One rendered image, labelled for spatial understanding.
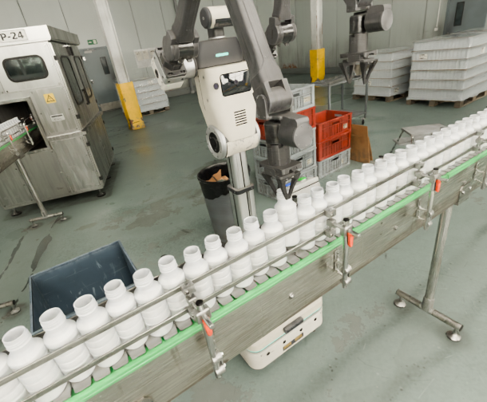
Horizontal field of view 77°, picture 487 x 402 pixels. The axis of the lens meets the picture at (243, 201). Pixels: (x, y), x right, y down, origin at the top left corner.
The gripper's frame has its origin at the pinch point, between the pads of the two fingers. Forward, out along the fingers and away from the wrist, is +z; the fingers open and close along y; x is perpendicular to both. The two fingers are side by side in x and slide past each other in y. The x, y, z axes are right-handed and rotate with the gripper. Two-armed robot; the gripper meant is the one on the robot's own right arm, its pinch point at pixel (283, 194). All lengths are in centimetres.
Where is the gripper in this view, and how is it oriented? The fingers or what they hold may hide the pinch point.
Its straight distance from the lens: 83.0
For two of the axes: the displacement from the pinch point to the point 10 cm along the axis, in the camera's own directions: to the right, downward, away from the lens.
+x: 8.2, -3.5, 4.5
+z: 1.5, 8.9, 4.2
